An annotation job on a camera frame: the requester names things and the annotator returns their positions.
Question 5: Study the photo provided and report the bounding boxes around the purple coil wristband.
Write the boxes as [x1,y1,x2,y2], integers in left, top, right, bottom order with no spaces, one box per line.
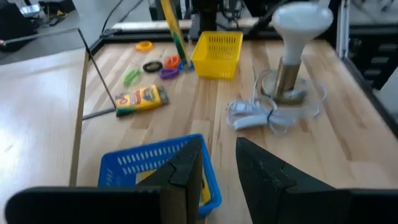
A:
[158,68,181,80]

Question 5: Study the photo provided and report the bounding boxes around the silver aluminium post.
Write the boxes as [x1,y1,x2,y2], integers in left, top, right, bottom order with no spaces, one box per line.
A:
[338,0,349,60]

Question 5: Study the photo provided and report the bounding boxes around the black coil wristband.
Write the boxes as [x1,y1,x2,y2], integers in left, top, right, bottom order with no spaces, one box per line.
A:
[142,60,164,73]

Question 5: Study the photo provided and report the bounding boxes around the white lamp with cord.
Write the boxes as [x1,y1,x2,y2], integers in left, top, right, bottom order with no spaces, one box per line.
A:
[226,68,328,136]

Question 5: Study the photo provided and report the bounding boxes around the white bulb brass table lamp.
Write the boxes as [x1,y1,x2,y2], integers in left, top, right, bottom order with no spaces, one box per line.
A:
[260,1,335,105]

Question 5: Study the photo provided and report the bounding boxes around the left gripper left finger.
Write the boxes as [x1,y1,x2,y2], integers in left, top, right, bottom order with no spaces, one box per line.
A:
[136,136,205,224]

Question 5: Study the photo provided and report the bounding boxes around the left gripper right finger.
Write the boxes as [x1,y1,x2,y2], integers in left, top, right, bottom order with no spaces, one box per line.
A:
[235,136,336,224]

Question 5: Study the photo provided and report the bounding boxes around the blue plastic basket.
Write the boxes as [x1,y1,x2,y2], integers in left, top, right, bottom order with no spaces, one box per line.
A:
[97,133,223,218]

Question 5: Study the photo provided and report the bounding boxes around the amber coil wristband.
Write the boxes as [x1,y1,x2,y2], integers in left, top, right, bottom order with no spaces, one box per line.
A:
[134,40,154,52]

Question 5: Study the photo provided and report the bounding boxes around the yellow plastic basket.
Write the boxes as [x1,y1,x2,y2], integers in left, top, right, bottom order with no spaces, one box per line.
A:
[190,30,244,80]

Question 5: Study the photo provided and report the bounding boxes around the orange coil wristband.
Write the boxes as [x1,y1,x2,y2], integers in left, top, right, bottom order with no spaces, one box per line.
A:
[164,54,182,70]

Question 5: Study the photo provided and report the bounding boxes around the blue coil wristband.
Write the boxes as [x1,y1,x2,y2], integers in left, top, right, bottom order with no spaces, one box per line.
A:
[178,60,196,71]

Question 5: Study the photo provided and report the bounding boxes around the wooden shelf riser black legs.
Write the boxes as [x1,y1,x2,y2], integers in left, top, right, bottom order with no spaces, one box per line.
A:
[0,27,118,187]

